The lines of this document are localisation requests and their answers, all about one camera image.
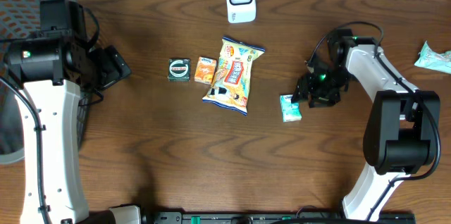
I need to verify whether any orange Kleenex tissue pack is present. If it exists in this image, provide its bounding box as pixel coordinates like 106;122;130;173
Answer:
194;57;217;85

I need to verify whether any grey plastic mesh basket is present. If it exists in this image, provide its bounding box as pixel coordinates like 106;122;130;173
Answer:
1;0;78;165

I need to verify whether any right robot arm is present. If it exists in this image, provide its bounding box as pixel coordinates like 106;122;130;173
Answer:
291;25;441;222

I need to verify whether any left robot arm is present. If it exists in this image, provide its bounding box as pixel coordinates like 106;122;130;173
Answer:
4;0;149;224

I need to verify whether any yellow snack chip bag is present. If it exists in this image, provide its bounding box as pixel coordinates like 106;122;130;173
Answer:
202;37;266;116

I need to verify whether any green Zam-Buk ointment box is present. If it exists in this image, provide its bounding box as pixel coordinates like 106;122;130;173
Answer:
168;58;191;82

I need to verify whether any large wet wipes pack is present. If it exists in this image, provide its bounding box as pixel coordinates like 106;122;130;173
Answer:
414;42;451;74

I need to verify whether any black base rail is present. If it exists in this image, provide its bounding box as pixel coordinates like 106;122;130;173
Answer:
140;211;416;224

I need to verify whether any green Kleenex tissue pack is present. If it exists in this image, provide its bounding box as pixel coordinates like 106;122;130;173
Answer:
279;94;302;123

